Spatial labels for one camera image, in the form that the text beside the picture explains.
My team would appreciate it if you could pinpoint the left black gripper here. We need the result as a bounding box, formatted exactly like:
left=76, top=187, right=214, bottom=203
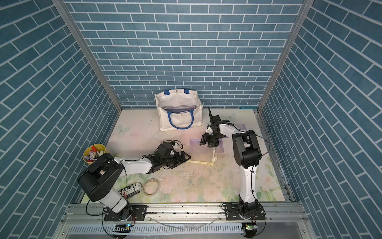
left=160, top=151, right=192, bottom=169

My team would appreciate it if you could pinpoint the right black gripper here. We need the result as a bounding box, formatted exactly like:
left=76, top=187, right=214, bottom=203
left=199, top=133, right=223, bottom=148

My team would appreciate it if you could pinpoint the purple trimmed mesh pouch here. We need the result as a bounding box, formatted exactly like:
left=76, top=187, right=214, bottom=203
left=189, top=138, right=224, bottom=153

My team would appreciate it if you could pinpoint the yellow trimmed mesh pouch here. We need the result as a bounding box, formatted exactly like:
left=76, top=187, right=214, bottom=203
left=184, top=145, right=217, bottom=166

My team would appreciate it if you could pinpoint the small blue mesh pouch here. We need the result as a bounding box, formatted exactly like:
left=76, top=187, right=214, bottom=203
left=163, top=105, right=197, bottom=114

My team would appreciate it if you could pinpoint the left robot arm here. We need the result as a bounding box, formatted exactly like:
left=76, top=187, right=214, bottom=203
left=77, top=140, right=191, bottom=214

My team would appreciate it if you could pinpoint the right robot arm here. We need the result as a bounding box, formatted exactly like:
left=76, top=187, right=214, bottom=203
left=200, top=116, right=263, bottom=215

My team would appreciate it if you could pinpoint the white canvas tote bag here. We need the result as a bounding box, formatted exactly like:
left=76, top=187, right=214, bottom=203
left=155, top=89, right=203, bottom=131

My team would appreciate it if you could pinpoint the clear tape roll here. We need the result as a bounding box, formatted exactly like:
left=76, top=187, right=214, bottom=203
left=142, top=179, right=160, bottom=197

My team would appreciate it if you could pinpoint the yellow cup with markers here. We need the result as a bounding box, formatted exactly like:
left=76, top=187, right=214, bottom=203
left=82, top=144, right=108, bottom=165

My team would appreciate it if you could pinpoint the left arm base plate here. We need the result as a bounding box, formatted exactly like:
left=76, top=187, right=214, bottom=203
left=104, top=205, right=148, bottom=223

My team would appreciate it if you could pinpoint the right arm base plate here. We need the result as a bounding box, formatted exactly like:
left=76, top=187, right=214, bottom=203
left=220, top=202, right=266, bottom=221

